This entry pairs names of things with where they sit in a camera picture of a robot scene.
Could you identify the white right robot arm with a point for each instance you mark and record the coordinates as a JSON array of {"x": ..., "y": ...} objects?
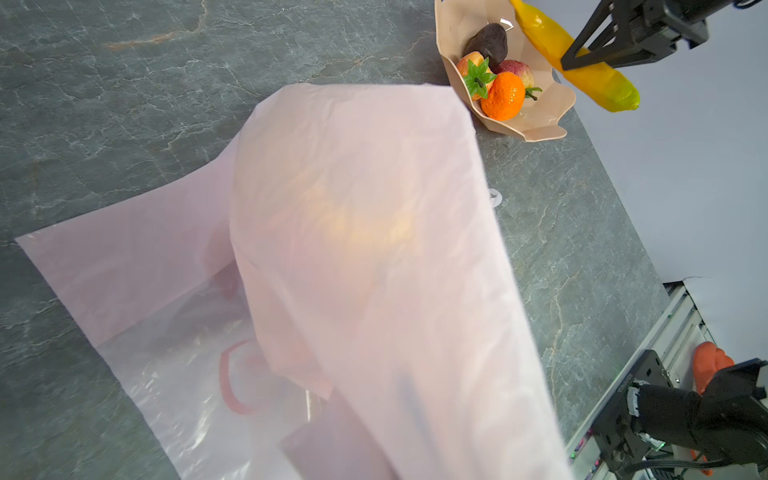
[{"x": 647, "y": 423}]

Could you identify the dark brown fruit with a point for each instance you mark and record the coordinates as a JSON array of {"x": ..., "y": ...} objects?
[{"x": 491, "y": 42}]

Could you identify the red yellow peach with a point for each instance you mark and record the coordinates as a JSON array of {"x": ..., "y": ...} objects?
[{"x": 476, "y": 75}]

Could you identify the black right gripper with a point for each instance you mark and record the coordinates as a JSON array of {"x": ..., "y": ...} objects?
[{"x": 645, "y": 31}]

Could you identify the orange fruit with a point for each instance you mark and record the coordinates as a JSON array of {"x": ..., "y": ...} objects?
[{"x": 505, "y": 98}]

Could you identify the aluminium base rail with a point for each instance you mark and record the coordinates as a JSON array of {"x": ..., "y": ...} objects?
[{"x": 664, "y": 357}]

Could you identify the orange rubber glove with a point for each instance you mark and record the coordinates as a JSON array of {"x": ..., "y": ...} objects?
[{"x": 708, "y": 359}]

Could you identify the beige scalloped fruit bowl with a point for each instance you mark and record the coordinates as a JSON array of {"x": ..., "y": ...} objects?
[{"x": 456, "y": 22}]

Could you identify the pink plastic bag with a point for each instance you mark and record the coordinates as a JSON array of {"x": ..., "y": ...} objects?
[{"x": 330, "y": 298}]

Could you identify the peach with green leaves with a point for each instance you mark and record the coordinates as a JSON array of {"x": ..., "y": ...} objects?
[{"x": 524, "y": 72}]

